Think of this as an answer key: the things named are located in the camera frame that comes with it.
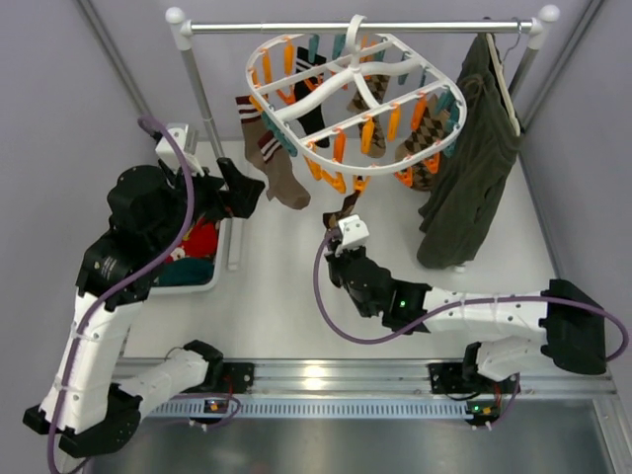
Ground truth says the tan maroon striped sock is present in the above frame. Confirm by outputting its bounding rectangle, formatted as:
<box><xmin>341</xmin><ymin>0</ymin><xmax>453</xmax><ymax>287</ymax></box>
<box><xmin>235</xmin><ymin>96</ymin><xmax>267</xmax><ymax>173</ymax></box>

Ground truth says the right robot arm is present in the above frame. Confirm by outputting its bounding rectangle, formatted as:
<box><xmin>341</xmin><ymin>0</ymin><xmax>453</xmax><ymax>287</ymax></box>
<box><xmin>316</xmin><ymin>238</ymin><xmax>607</xmax><ymax>382</ymax></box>

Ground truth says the wooden clothes hanger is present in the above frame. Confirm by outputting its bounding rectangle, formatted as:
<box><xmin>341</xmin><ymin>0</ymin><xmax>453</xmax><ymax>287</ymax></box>
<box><xmin>485</xmin><ymin>33</ymin><xmax>521</xmax><ymax>136</ymax></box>

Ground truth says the white clip hanger frame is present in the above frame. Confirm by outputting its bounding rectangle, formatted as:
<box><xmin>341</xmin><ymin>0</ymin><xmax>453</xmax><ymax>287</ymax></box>
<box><xmin>246</xmin><ymin>15</ymin><xmax>467</xmax><ymax>194</ymax></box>

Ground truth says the brown argyle sock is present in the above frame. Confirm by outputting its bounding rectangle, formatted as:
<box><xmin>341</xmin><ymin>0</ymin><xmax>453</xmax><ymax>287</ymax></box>
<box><xmin>395</xmin><ymin>94</ymin><xmax>450</xmax><ymax>192</ymax></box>
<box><xmin>346</xmin><ymin>73</ymin><xmax>394</xmax><ymax>159</ymax></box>
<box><xmin>322</xmin><ymin>191</ymin><xmax>361</xmax><ymax>231</ymax></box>

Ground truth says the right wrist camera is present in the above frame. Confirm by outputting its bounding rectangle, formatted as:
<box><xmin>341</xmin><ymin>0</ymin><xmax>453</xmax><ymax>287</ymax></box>
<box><xmin>336</xmin><ymin>214</ymin><xmax>369</xmax><ymax>255</ymax></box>

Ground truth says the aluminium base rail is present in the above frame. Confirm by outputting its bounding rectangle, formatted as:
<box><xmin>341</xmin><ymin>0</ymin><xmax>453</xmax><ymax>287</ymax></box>
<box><xmin>149</xmin><ymin>359</ymin><xmax>617</xmax><ymax>422</ymax></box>

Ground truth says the olive green garment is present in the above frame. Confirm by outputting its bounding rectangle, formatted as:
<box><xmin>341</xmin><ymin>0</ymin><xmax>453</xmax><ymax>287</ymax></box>
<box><xmin>417</xmin><ymin>34</ymin><xmax>521</xmax><ymax>270</ymax></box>

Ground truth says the dark teal sock in basket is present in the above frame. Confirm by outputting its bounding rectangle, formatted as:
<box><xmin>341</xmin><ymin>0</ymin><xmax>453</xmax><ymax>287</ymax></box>
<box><xmin>155</xmin><ymin>258</ymin><xmax>214</xmax><ymax>287</ymax></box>

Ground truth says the white laundry basket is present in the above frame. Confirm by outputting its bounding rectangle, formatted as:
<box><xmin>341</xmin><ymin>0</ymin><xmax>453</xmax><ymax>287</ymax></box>
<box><xmin>150</xmin><ymin>217</ymin><xmax>227</xmax><ymax>296</ymax></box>

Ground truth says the red sock in basket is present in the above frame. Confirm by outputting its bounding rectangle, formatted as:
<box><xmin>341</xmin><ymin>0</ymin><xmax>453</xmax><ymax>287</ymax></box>
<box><xmin>166</xmin><ymin>219</ymin><xmax>218</xmax><ymax>263</ymax></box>

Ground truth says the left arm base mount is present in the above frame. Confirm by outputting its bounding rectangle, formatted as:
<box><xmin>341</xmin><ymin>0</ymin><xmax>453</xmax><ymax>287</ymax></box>
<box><xmin>216</xmin><ymin>361</ymin><xmax>256</xmax><ymax>395</ymax></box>

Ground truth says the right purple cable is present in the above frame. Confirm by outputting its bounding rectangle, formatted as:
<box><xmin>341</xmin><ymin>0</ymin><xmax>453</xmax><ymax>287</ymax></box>
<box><xmin>313</xmin><ymin>231</ymin><xmax>631</xmax><ymax>364</ymax></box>

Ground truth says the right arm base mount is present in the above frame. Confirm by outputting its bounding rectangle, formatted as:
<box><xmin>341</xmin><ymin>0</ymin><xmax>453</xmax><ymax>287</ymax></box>
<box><xmin>428</xmin><ymin>362</ymin><xmax>472</xmax><ymax>395</ymax></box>

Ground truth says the white clothes rack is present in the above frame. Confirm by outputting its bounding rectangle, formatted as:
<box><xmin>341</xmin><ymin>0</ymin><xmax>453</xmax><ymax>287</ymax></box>
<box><xmin>166</xmin><ymin>8</ymin><xmax>542</xmax><ymax>274</ymax></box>

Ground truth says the purple cable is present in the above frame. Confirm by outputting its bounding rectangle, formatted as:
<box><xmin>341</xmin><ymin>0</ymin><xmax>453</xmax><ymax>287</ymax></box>
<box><xmin>313</xmin><ymin>231</ymin><xmax>631</xmax><ymax>364</ymax></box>
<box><xmin>46</xmin><ymin>114</ymin><xmax>243</xmax><ymax>473</ymax></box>

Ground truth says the black striped sock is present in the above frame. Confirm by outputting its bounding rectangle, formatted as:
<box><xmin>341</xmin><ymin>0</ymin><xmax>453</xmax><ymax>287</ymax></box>
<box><xmin>291</xmin><ymin>46</ymin><xmax>331</xmax><ymax>148</ymax></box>

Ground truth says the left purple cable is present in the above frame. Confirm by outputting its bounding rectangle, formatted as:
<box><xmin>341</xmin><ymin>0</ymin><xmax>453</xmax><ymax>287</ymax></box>
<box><xmin>46</xmin><ymin>114</ymin><xmax>243</xmax><ymax>473</ymax></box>

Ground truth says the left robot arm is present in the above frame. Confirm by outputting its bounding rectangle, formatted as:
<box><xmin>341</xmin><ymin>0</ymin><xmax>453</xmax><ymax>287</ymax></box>
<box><xmin>23</xmin><ymin>157</ymin><xmax>266</xmax><ymax>459</ymax></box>

